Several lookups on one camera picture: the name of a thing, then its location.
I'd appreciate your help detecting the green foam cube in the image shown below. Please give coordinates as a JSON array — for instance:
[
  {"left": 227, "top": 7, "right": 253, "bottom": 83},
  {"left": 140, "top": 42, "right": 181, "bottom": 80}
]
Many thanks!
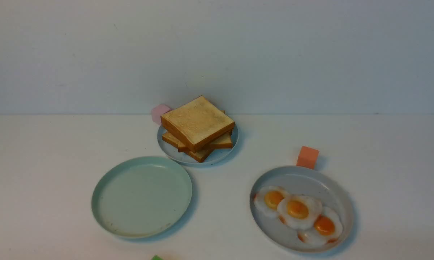
[{"left": 151, "top": 255, "right": 163, "bottom": 260}]

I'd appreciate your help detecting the grey egg plate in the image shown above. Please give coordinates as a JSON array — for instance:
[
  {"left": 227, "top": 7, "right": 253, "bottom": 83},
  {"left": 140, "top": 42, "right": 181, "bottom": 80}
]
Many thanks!
[{"left": 248, "top": 166, "right": 357, "bottom": 257}]

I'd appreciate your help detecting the fried egg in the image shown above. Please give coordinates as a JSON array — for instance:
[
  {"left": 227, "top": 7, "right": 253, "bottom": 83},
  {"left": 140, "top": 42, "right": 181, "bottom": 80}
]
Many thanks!
[
  {"left": 253, "top": 186, "right": 290, "bottom": 218},
  {"left": 277, "top": 195, "right": 323, "bottom": 230},
  {"left": 297, "top": 206, "right": 343, "bottom": 247}
]

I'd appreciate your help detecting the pink foam cube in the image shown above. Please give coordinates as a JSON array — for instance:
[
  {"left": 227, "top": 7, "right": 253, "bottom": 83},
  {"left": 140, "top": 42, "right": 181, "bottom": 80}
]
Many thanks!
[{"left": 150, "top": 104, "right": 172, "bottom": 125}]

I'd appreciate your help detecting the grey bread plate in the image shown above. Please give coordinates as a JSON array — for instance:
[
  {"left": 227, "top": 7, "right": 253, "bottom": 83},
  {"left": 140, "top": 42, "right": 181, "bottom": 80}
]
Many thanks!
[{"left": 157, "top": 125, "right": 239, "bottom": 167}]

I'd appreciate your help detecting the green empty plate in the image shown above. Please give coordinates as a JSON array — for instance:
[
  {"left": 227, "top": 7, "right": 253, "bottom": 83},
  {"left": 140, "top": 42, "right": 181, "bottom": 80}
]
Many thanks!
[{"left": 91, "top": 156, "right": 193, "bottom": 240}]

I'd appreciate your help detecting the orange foam cube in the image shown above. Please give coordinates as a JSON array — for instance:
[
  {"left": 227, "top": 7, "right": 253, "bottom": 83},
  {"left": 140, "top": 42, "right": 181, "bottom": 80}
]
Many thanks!
[{"left": 296, "top": 146, "right": 319, "bottom": 170}]

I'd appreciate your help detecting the toast slice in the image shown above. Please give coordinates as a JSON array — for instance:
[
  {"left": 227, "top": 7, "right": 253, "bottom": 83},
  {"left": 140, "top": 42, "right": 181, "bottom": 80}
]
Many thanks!
[
  {"left": 161, "top": 132, "right": 183, "bottom": 149},
  {"left": 160, "top": 96, "right": 236, "bottom": 152},
  {"left": 184, "top": 149, "right": 214, "bottom": 163},
  {"left": 177, "top": 109, "right": 233, "bottom": 152}
]

